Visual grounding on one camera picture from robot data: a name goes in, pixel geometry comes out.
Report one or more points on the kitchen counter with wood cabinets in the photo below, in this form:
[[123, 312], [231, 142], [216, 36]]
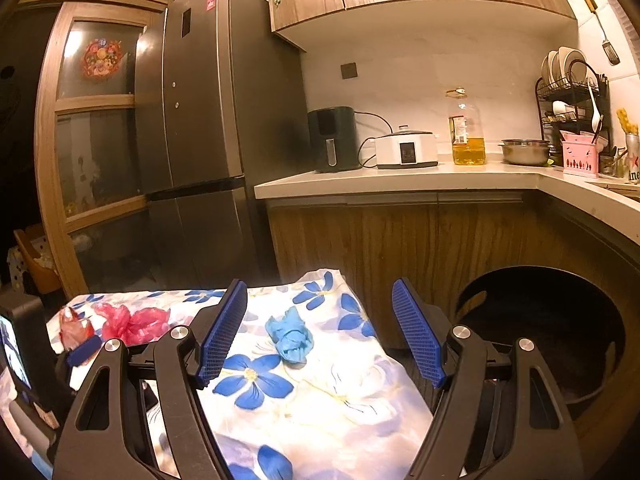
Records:
[[375, 240]]

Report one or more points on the metal bowl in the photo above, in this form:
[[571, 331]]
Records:
[[525, 152]]

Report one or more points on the blue plastic bag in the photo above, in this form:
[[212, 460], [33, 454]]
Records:
[[290, 337]]

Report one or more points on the wooden glass door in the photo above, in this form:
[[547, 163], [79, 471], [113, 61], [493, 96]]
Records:
[[50, 110]]

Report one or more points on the pink plastic bag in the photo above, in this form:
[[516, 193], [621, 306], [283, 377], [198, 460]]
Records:
[[135, 322]]

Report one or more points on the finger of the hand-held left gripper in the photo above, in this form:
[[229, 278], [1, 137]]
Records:
[[84, 350]]

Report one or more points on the white plate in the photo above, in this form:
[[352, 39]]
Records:
[[572, 62], [550, 67]]

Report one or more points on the printed metal can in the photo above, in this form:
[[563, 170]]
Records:
[[634, 157]]

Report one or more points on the dark air fryer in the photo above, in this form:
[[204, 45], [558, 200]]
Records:
[[332, 140]]

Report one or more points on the orange chair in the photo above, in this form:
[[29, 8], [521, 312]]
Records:
[[37, 270]]

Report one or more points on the metal slotted spatula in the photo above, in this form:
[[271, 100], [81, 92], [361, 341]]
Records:
[[612, 52]]

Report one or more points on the round flower decal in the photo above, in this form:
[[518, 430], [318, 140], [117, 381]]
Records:
[[102, 59]]

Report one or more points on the white bowl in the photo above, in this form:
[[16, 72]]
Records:
[[562, 108]]

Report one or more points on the grey refrigerator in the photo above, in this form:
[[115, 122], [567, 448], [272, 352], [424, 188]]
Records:
[[210, 110]]

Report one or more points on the dark wall socket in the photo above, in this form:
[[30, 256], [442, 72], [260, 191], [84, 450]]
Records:
[[349, 70]]

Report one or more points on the table with dotted cloth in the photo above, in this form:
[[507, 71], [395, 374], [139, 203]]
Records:
[[17, 265]]

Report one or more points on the black dish rack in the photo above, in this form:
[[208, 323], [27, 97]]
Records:
[[545, 95]]

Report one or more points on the white electric cooker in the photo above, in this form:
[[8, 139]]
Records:
[[405, 152]]

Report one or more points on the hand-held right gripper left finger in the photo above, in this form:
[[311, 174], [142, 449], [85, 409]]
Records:
[[225, 330]]

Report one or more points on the pink utensil holder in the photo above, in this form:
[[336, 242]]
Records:
[[580, 160]]

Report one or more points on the cooking oil bottle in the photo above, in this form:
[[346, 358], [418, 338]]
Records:
[[467, 150]]

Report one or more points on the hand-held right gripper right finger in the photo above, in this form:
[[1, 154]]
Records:
[[417, 330]]

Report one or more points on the blue floral tablecloth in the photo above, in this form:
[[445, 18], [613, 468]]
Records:
[[310, 400]]

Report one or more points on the clear plastic bag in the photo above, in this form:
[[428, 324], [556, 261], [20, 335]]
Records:
[[75, 330]]

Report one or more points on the white ladle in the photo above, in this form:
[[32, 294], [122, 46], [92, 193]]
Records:
[[595, 115]]

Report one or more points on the black trash bin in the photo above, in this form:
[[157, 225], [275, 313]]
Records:
[[550, 320]]

